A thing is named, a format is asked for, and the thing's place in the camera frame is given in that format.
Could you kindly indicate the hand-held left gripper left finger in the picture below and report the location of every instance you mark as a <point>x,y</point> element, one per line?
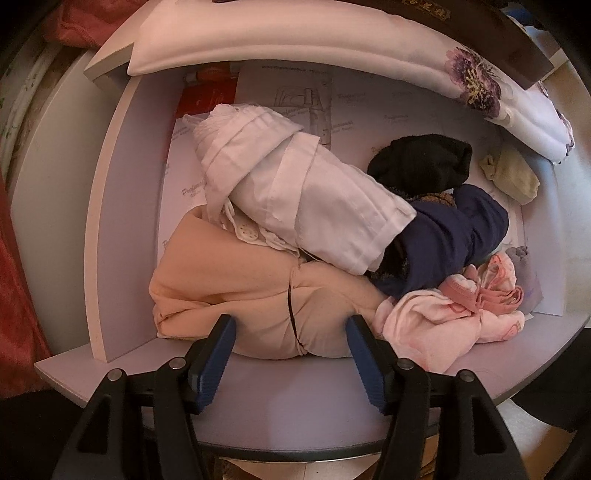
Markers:
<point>214,364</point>

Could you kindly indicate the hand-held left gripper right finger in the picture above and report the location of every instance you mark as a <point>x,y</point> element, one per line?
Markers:
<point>365,364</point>

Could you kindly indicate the red packet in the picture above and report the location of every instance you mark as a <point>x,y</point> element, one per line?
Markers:
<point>203,97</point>

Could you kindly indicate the white drawer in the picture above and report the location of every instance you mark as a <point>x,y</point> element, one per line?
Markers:
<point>277,392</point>

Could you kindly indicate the grey sock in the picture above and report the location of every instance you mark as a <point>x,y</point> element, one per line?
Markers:
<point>526,277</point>

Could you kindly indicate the white garment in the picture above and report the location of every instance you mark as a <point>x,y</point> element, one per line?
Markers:
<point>300,198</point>

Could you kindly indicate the peach garment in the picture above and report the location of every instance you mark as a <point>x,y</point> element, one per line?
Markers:
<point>231,281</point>

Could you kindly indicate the white floral quilt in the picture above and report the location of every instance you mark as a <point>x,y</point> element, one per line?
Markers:
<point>277,41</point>

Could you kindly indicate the printed paper liner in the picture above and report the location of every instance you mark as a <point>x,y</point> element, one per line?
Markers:
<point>369,106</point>

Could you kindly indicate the cream lace cloth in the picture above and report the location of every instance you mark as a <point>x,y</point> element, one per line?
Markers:
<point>249,235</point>

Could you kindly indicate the white wardrobe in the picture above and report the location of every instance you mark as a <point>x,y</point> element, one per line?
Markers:
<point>55,184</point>

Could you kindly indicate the black cloth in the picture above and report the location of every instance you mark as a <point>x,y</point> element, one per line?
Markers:
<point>425,161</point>

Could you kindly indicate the pale yellow socks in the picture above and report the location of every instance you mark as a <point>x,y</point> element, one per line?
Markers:
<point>512,177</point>

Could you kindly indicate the navy garment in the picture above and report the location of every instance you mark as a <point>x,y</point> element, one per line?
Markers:
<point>443,240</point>

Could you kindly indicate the pale pink printed garment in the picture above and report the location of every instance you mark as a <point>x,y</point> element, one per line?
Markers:
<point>415,332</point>

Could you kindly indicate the pink trimmed garment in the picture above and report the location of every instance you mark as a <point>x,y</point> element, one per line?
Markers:
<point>494,281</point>

